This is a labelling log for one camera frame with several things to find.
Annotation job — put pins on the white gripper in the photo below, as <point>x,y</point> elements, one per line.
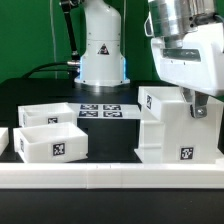
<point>205,75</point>

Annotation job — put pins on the white drawer cabinet frame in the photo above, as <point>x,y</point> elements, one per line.
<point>169,133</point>

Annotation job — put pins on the white drawer box front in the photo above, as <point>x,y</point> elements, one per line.
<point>53,143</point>

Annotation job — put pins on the white drawer box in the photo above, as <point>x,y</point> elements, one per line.
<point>53,143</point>
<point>43,114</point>

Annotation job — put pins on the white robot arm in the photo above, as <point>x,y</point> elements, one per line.
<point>94,29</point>

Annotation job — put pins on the white drawer box rear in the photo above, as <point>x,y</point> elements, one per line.
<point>43,114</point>

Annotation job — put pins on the white fiducial marker sheet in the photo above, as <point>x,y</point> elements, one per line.
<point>106,111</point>

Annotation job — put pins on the white block left edge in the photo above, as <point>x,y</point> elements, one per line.
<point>4,139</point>

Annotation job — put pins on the white plastic border rail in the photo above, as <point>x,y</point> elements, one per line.
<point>110,176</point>

